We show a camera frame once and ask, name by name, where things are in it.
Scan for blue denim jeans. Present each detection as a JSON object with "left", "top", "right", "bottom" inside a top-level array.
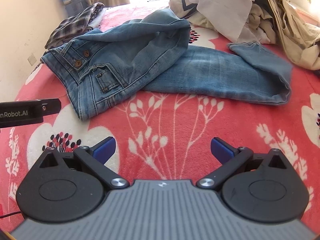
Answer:
[{"left": 41, "top": 9, "right": 292, "bottom": 120}]

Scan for blue plastic crate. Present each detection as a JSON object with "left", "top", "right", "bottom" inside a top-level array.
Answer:
[{"left": 61, "top": 0, "right": 87, "bottom": 17}]

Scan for black cable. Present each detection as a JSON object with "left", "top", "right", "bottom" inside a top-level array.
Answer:
[{"left": 0, "top": 211, "right": 22, "bottom": 219}]

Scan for red floral blanket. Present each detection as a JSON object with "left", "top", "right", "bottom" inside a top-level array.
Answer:
[{"left": 0, "top": 3, "right": 320, "bottom": 233}]

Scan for plaid checked shirt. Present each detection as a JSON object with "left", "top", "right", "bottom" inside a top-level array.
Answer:
[{"left": 44, "top": 2, "right": 108, "bottom": 50}]

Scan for beige and white clothes pile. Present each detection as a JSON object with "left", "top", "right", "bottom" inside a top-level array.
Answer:
[{"left": 169, "top": 0, "right": 319, "bottom": 71}]

